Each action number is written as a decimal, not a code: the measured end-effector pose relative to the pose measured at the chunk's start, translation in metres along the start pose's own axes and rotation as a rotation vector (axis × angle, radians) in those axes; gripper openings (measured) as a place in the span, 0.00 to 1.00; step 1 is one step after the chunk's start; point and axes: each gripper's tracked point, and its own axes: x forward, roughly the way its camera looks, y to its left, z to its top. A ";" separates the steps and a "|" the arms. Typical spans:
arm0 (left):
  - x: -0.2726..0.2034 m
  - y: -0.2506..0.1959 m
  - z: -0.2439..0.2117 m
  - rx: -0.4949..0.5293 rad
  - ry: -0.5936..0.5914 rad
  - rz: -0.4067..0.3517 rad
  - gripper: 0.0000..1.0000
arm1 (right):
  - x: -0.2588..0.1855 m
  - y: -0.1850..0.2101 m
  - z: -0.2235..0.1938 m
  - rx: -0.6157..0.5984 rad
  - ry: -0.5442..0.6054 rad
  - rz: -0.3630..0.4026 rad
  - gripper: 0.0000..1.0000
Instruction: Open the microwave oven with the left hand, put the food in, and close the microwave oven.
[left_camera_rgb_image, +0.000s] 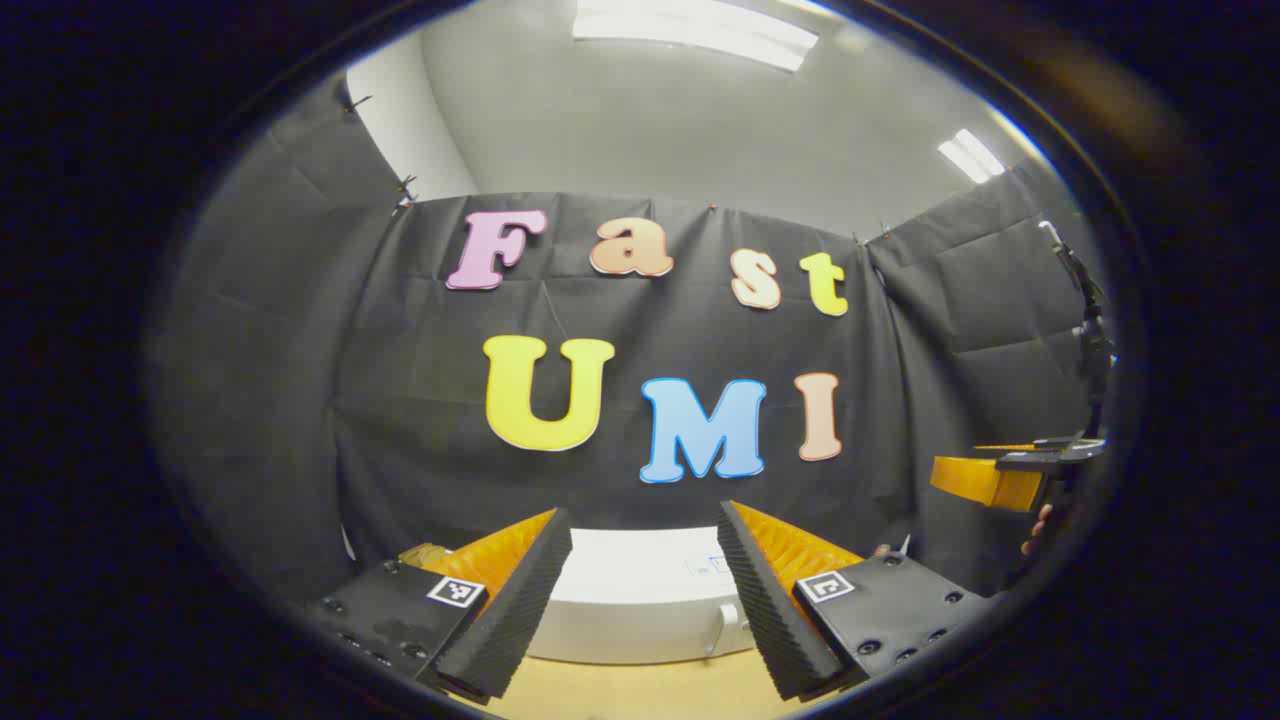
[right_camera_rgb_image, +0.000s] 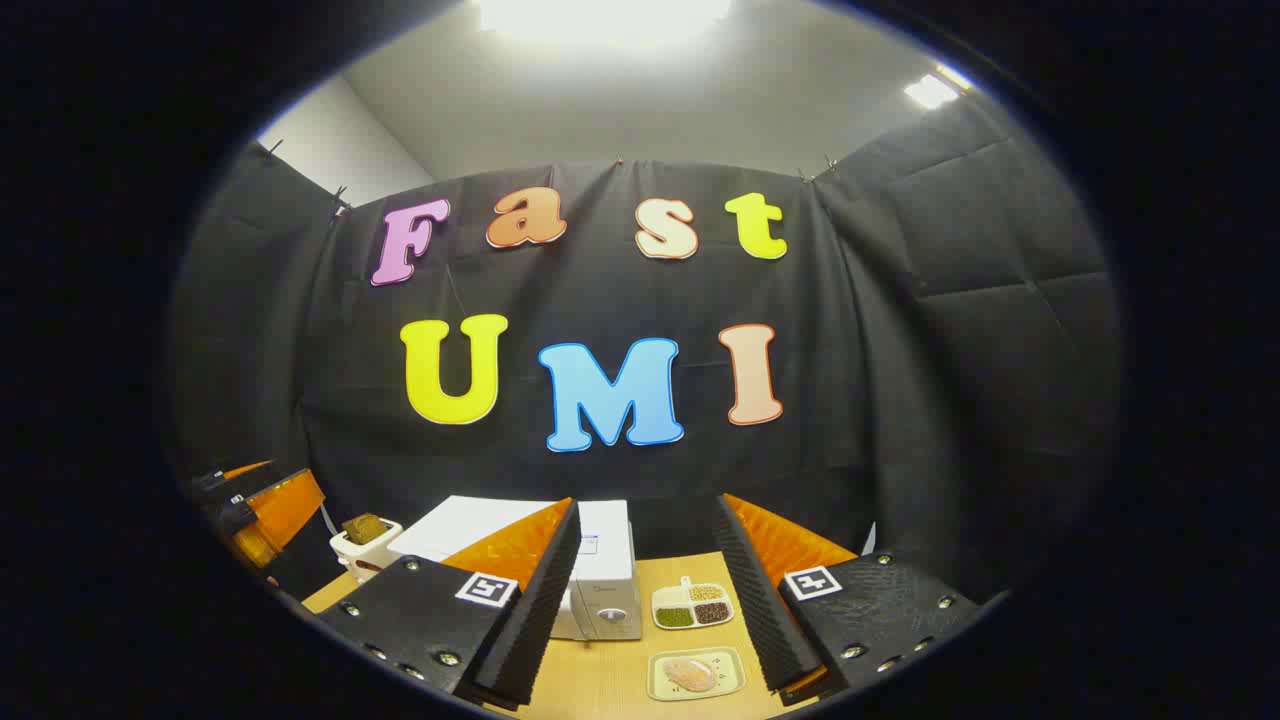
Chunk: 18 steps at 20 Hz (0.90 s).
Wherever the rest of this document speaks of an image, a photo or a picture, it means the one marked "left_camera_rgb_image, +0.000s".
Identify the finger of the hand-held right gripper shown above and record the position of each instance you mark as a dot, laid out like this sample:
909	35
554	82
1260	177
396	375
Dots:
985	482

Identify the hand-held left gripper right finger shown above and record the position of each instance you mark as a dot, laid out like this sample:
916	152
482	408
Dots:
775	620

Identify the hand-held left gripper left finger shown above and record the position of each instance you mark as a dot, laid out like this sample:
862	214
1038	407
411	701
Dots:
510	610

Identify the white microwave oven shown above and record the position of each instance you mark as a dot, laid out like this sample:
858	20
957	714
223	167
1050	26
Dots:
640	600

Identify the small ceiling light panel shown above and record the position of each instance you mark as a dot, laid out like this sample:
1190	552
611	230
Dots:
970	155

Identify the black backdrop cloth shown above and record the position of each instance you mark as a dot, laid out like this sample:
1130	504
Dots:
300	400

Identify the long ceiling light panel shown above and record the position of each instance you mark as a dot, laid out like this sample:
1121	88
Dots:
690	30

